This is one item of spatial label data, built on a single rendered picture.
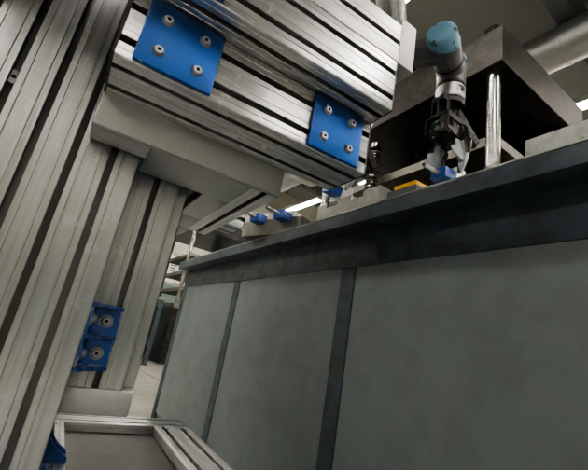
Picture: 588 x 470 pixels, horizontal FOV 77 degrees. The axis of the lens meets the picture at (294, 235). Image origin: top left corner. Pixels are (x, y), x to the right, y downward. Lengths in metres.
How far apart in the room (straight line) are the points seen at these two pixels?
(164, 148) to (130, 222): 0.14
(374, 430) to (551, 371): 0.34
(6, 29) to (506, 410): 0.85
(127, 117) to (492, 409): 0.66
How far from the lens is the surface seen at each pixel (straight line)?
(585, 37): 4.74
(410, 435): 0.77
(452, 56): 1.10
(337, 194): 1.10
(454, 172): 1.01
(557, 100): 2.44
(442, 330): 0.73
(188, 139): 0.55
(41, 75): 0.62
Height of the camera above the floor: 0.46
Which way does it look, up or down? 17 degrees up
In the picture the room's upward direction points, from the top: 10 degrees clockwise
